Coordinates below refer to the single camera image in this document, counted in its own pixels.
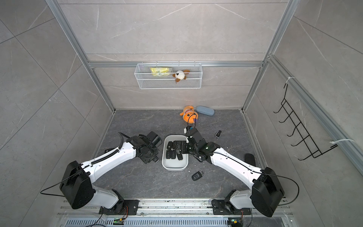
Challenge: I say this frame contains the yellow packet in basket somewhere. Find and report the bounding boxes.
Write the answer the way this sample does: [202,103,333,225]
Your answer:
[150,67,173,77]

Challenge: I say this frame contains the brown white plush dog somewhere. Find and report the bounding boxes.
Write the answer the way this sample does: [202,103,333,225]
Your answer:
[173,70,190,83]

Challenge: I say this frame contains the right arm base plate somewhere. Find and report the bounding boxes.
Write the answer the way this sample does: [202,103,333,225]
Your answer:
[211,199,251,215]

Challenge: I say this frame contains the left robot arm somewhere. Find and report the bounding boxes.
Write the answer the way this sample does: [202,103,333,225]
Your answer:
[58,131,162,214]

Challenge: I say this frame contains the black silver Mercedes key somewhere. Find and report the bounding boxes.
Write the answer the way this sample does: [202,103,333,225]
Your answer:
[215,130,222,139]

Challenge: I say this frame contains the orange plush toy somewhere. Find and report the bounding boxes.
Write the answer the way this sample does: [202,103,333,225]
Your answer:
[180,106,198,124]

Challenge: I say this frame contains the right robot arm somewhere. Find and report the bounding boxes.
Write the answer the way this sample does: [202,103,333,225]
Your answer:
[184,123,285,218]

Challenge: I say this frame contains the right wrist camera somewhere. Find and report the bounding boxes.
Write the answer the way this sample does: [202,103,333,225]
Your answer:
[184,126,196,137]

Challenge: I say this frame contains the black wall hook rack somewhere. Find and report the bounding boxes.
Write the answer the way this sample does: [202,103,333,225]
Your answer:
[273,84,338,161]

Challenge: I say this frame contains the white storage box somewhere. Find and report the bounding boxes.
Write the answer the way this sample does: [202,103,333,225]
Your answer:
[162,135,189,171]

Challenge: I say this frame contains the aluminium mounting rail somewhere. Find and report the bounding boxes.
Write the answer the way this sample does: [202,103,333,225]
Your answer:
[57,198,293,217]

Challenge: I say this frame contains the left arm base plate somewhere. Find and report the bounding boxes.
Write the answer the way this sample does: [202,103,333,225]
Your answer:
[98,200,140,216]

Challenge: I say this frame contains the blue glasses case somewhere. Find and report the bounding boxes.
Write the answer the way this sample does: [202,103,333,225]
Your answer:
[195,106,215,116]

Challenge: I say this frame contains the black silver car key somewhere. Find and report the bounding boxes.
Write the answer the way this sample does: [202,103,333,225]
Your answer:
[192,170,204,181]

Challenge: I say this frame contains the white wire wall basket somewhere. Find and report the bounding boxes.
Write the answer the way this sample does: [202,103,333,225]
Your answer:
[134,62,203,89]

